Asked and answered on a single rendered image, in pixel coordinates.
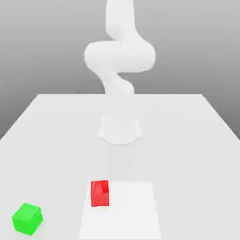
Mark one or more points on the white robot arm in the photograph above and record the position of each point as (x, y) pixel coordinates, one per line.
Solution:
(120, 56)

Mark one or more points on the small green cube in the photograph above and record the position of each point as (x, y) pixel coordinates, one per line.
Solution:
(27, 219)

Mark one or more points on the small red cube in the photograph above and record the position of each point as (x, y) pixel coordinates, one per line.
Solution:
(99, 193)

